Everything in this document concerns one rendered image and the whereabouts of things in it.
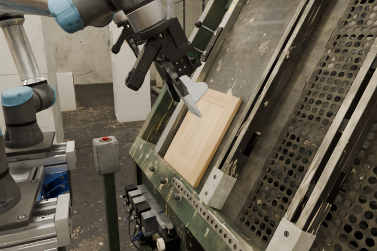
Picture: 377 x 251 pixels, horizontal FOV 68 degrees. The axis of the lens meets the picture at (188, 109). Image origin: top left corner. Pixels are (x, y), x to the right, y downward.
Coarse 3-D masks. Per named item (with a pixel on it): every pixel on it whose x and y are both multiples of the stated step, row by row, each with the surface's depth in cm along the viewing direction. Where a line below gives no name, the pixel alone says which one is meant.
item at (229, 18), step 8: (240, 0) 145; (240, 8) 146; (224, 16) 148; (232, 16) 145; (224, 24) 145; (232, 24) 146; (224, 32) 145; (216, 48) 145; (208, 64) 145; (200, 72) 144; (192, 80) 146; (200, 80) 145; (184, 104) 144; (176, 112) 145; (184, 112) 145; (176, 120) 144; (168, 128) 145; (176, 128) 145; (168, 136) 144; (160, 144) 144; (168, 144) 145; (160, 152) 144
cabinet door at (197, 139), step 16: (208, 96) 132; (224, 96) 123; (208, 112) 128; (224, 112) 118; (192, 128) 132; (208, 128) 123; (224, 128) 114; (176, 144) 137; (192, 144) 127; (208, 144) 118; (176, 160) 131; (192, 160) 122; (208, 160) 114; (192, 176) 117
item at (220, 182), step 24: (312, 0) 98; (312, 24) 100; (288, 48) 97; (264, 72) 102; (288, 72) 100; (264, 96) 97; (240, 120) 101; (264, 120) 100; (240, 144) 97; (216, 168) 100; (240, 168) 100; (216, 192) 97
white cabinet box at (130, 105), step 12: (120, 60) 466; (132, 60) 473; (120, 72) 471; (120, 84) 475; (144, 84) 489; (120, 96) 480; (132, 96) 488; (144, 96) 495; (120, 108) 485; (132, 108) 493; (144, 108) 500; (120, 120) 491; (132, 120) 498
